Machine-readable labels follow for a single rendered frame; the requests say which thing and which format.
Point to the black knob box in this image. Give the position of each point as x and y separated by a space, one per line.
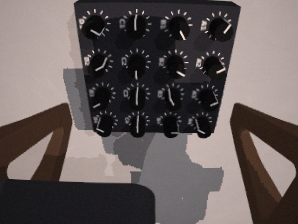
152 103

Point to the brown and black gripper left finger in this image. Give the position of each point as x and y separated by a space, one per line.
17 137

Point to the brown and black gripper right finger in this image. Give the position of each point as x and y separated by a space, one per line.
262 194

